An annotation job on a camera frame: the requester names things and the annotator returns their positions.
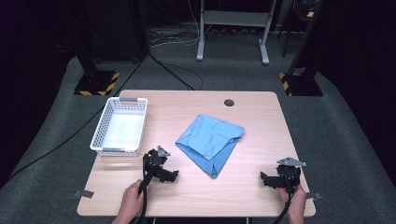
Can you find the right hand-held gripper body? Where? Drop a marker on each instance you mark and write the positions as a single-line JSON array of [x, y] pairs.
[[289, 174]]

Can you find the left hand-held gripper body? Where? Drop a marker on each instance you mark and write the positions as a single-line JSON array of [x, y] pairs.
[[153, 158]]

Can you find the light blue shirt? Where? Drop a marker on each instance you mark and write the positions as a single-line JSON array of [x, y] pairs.
[[208, 140]]

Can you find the person's right hand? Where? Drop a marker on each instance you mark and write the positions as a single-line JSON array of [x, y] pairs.
[[298, 202]]

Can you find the person's left hand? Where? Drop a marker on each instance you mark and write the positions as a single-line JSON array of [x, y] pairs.
[[132, 199]]

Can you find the grey tape piece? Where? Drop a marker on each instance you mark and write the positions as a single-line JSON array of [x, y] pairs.
[[313, 196], [84, 193]]

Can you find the white plastic basket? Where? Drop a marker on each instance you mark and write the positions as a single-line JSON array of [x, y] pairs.
[[123, 129]]

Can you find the black stand with striped base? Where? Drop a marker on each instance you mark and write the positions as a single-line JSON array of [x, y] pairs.
[[96, 82], [300, 84]]

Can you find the black tripod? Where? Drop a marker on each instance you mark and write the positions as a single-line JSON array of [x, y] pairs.
[[294, 25]]

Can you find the grey metal desk frame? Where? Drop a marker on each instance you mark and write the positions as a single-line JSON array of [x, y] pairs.
[[236, 18]]

